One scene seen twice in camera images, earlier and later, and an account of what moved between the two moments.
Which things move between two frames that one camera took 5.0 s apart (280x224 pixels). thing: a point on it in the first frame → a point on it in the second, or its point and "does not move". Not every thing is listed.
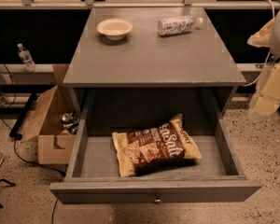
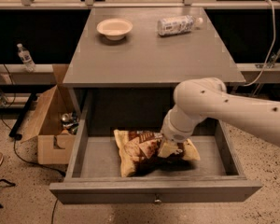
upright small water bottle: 25,57 does not move
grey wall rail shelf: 17,74 does not move
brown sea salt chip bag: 143,150 does not move
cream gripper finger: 262,37 → 167,147
